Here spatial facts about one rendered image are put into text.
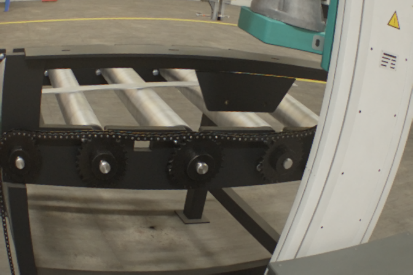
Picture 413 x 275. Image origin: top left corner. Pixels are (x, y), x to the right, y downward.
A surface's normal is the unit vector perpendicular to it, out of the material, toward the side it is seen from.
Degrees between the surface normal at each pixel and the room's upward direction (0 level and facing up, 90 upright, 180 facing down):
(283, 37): 90
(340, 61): 90
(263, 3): 70
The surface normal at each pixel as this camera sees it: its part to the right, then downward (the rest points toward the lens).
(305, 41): 0.33, 0.38
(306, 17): 0.33, 0.04
